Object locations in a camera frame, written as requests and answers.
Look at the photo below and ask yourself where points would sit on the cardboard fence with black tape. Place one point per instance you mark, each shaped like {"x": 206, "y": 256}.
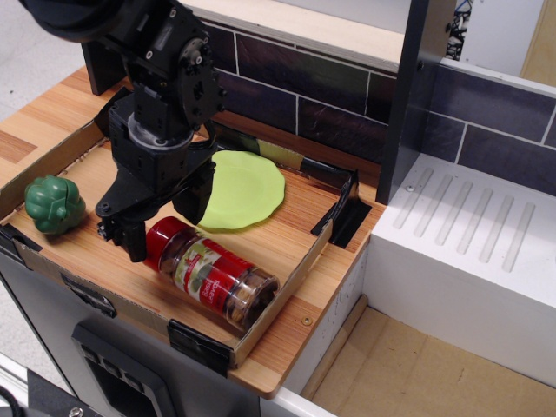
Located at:
{"x": 310, "y": 243}

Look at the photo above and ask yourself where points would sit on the black oven control panel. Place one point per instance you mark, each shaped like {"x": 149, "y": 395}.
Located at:
{"x": 128, "y": 386}

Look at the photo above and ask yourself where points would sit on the light green plate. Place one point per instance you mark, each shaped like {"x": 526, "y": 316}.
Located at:
{"x": 247, "y": 189}

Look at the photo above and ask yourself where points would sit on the green toy bell pepper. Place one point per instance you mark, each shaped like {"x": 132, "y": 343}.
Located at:
{"x": 54, "y": 204}

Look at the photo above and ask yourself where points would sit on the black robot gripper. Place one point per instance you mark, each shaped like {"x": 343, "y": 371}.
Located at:
{"x": 152, "y": 170}

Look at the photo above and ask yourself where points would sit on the white toy sink drainboard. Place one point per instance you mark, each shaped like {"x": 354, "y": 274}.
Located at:
{"x": 470, "y": 259}

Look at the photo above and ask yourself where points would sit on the black device with screw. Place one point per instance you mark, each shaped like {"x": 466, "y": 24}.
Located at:
{"x": 47, "y": 399}

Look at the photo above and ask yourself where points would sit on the red-capped basil spice bottle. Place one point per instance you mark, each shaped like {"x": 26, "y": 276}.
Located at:
{"x": 220, "y": 280}

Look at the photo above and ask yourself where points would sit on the dark grey vertical post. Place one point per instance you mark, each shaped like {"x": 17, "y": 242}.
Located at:
{"x": 425, "y": 44}

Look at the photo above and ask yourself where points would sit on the dark grey left post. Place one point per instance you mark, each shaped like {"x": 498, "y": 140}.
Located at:
{"x": 105, "y": 67}

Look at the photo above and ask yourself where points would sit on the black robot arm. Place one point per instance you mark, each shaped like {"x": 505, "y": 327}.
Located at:
{"x": 165, "y": 51}

